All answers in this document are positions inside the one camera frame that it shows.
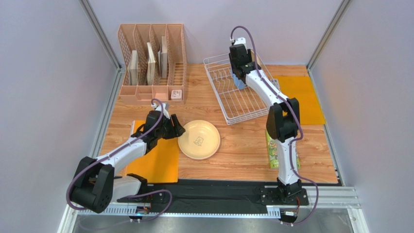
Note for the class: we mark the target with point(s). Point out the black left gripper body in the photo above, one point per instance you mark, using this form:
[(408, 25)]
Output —
[(166, 123)]

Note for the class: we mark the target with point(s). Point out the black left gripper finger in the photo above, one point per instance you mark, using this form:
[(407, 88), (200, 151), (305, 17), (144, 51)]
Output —
[(171, 133), (176, 123)]

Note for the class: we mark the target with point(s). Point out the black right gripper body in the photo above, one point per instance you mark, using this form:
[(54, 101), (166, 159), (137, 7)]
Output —
[(238, 74)]

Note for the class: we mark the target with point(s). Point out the blue plate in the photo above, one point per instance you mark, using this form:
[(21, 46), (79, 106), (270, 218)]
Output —
[(237, 82)]

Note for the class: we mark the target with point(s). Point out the yellow plate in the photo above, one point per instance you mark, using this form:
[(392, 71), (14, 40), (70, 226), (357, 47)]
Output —
[(201, 140)]

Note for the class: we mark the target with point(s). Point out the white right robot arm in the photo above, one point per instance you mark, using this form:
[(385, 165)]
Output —
[(282, 120)]

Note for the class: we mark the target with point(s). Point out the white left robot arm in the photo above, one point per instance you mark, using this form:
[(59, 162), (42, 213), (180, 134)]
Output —
[(95, 186)]

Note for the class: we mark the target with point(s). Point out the orange mat left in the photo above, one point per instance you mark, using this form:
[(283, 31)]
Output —
[(160, 165)]

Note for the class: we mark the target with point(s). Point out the orange mat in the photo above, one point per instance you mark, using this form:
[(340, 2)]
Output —
[(160, 165), (301, 88)]

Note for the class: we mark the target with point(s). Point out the white power adapter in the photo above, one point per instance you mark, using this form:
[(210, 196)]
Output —
[(176, 94)]

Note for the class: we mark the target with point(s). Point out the orange mat right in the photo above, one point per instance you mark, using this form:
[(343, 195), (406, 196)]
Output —
[(301, 88)]

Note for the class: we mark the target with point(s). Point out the beige book middle slot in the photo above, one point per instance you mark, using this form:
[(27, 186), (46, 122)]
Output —
[(151, 64)]

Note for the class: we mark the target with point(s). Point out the beige book slot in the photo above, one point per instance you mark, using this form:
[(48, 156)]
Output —
[(163, 58), (133, 68), (151, 64)]

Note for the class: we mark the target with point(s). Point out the beige book left slot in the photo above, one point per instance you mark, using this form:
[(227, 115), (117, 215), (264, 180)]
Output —
[(133, 68)]

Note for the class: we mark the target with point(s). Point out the pink plastic file organizer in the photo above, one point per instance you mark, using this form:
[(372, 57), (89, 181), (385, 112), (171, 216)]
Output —
[(135, 37)]

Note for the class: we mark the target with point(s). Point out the beige book right slot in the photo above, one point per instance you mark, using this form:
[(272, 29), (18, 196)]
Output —
[(163, 58)]

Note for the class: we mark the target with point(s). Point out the green treehouse book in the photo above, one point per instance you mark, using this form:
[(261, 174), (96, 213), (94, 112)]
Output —
[(272, 151)]

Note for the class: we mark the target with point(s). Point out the white wire dish rack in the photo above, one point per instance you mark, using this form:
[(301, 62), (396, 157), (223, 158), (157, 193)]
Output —
[(237, 105)]

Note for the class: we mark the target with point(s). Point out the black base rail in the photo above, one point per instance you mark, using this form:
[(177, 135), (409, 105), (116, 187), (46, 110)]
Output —
[(223, 197)]

